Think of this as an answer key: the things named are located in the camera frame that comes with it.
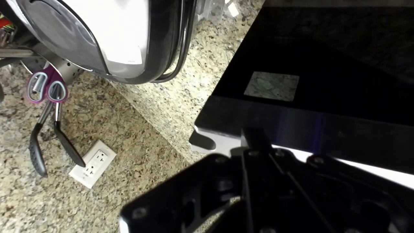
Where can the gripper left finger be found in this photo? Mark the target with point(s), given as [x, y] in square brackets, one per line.
[194, 191]

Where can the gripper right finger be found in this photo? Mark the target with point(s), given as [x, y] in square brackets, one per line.
[323, 200]

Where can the black glass microwave door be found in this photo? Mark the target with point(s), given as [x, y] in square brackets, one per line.
[323, 48]

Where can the white and black rice cooker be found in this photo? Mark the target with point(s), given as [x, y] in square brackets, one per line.
[123, 29]

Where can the perforated steel utensil holder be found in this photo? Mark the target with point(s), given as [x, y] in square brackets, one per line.
[64, 69]

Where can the clear plastic container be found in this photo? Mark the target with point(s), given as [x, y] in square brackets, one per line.
[216, 8]

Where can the white wall socket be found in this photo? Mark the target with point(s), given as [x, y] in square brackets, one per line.
[93, 163]

